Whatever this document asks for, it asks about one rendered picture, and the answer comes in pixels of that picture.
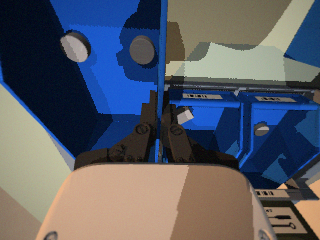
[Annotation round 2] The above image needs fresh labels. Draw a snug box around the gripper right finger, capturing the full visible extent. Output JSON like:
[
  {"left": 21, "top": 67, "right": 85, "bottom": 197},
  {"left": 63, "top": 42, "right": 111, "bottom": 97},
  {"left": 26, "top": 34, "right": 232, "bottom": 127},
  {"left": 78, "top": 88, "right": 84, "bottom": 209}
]
[{"left": 160, "top": 91, "right": 240, "bottom": 171}]

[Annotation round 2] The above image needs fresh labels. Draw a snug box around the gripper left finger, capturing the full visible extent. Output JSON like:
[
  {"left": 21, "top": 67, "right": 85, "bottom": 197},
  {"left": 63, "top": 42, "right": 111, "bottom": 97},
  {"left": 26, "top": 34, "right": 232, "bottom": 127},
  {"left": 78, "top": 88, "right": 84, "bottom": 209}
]
[{"left": 73, "top": 90, "right": 158, "bottom": 171}]

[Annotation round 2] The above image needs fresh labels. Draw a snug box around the grey metal shelf frame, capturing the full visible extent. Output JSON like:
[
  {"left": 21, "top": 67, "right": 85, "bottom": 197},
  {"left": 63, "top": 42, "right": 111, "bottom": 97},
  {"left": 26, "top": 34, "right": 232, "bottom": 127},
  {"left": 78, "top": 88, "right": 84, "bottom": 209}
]
[{"left": 45, "top": 80, "right": 320, "bottom": 205}]

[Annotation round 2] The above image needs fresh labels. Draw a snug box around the blue bin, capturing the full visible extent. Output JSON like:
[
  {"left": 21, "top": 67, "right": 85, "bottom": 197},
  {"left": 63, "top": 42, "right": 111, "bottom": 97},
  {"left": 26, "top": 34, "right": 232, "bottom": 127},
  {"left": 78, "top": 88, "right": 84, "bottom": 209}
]
[
  {"left": 0, "top": 0, "right": 168, "bottom": 162},
  {"left": 168, "top": 89, "right": 243, "bottom": 159},
  {"left": 237, "top": 92, "right": 320, "bottom": 189},
  {"left": 283, "top": 0, "right": 320, "bottom": 68}
]

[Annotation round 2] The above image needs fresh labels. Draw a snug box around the grey metal disc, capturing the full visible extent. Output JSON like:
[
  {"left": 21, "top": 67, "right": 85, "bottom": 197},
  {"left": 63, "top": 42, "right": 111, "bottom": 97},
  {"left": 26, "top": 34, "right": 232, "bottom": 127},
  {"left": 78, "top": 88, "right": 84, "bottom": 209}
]
[
  {"left": 130, "top": 35, "right": 155, "bottom": 65},
  {"left": 254, "top": 123, "right": 269, "bottom": 136},
  {"left": 60, "top": 32, "right": 91, "bottom": 62}
]

